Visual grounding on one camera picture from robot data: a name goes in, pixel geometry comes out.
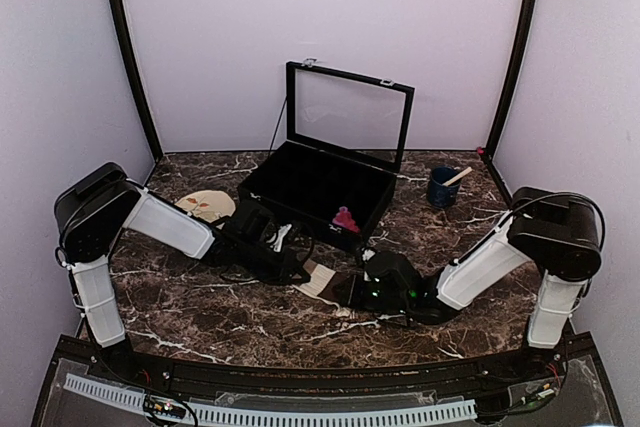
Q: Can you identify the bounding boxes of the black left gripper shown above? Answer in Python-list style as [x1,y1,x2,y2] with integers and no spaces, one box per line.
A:
[235,237,308,284]

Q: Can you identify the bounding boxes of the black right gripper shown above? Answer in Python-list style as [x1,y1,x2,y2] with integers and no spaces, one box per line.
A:
[334,273,411,315]

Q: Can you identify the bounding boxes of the beige brown striped sock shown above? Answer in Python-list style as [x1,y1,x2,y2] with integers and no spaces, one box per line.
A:
[294,260,350,307]

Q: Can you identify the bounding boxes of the maroon purple striped sock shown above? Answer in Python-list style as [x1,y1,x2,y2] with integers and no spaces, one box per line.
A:
[332,206,361,233]

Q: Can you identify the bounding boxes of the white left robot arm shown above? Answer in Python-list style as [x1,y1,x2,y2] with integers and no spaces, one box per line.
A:
[53,162,310,383]

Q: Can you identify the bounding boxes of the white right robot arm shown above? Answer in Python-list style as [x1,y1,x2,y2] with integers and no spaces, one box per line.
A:
[328,187,606,381]

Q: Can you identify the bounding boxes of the beige cloth hat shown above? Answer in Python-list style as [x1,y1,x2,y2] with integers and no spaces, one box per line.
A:
[175,190,236,223]

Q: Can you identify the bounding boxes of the dark blue mug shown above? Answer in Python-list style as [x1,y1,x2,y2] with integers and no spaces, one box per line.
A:
[427,166,461,209]

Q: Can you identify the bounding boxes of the wooden stick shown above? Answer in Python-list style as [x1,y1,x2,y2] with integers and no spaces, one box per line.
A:
[442,167,473,187]

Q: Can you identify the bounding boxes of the black display case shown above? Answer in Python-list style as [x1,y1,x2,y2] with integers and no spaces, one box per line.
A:
[238,61,415,252]

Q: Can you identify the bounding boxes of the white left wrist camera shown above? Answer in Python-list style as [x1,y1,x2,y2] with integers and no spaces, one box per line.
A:
[270,224,292,252]

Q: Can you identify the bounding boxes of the white slotted cable duct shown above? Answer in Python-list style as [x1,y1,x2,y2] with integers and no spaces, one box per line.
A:
[62,373,477,426]

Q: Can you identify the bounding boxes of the black front frame rail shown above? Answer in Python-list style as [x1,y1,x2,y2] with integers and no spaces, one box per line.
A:
[54,334,596,401]

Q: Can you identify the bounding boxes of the black left corner post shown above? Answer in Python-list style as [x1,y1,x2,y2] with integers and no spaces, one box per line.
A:
[108,0,164,163]

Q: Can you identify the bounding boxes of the black corner post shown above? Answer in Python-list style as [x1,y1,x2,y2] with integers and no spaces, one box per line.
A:
[484,0,536,163]
[108,0,164,163]

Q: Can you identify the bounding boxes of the black right corner post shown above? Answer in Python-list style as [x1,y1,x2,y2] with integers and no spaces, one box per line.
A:
[484,0,536,163]

